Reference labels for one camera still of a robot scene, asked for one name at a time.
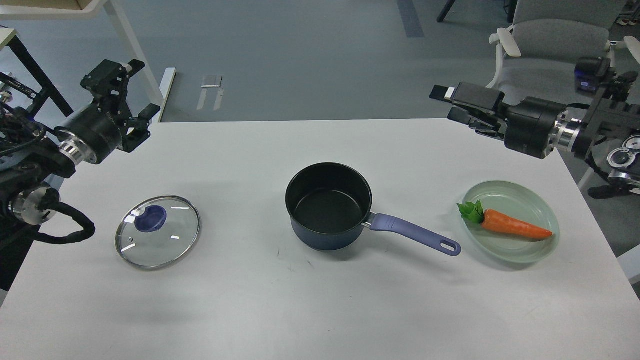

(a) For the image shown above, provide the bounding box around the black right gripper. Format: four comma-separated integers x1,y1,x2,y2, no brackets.
429,82,567,159

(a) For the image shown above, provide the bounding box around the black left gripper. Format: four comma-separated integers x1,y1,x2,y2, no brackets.
54,59,161,166

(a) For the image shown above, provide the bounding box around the glass pot lid purple knob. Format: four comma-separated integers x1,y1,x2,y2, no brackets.
115,195,201,271

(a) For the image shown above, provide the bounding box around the blue saucepan with purple handle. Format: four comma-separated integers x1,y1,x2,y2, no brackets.
285,162,462,256

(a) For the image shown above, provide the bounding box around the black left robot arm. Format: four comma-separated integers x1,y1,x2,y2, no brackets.
0,59,160,292

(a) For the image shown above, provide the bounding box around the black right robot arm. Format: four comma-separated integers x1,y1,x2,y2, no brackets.
429,57,639,199

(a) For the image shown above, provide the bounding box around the black metal rack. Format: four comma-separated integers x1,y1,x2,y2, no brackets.
1,34,74,121

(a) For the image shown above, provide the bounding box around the grey office chair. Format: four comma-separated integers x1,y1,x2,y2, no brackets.
487,0,627,105

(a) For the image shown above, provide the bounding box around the pale green plate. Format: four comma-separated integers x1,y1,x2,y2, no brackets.
456,180,560,265

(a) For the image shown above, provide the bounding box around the orange toy carrot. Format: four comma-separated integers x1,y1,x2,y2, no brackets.
457,200,554,240

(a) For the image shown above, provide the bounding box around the person in jeans and sneakers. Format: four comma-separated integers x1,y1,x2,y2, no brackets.
615,15,640,27

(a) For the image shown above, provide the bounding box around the white table leg frame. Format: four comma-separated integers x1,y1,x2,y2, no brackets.
0,0,178,123

